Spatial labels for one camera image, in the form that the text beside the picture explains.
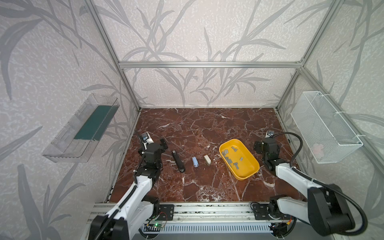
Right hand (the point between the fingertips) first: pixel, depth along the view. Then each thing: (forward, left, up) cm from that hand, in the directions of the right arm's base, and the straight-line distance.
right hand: (265, 138), depth 90 cm
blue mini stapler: (-12, +42, -8) cm, 45 cm away
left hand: (-2, +64, +7) cm, 65 cm away
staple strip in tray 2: (-9, +14, -11) cm, 20 cm away
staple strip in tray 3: (-4, +24, -11) cm, 27 cm away
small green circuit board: (-43, +60, -10) cm, 74 cm away
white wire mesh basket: (-14, -16, +22) cm, 31 cm away
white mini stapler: (-11, +35, -8) cm, 38 cm away
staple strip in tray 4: (-12, +18, -10) cm, 24 cm away
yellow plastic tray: (-10, +15, -11) cm, 21 cm away
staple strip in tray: (-2, +17, -10) cm, 20 cm away
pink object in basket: (-13, -18, +11) cm, 25 cm away
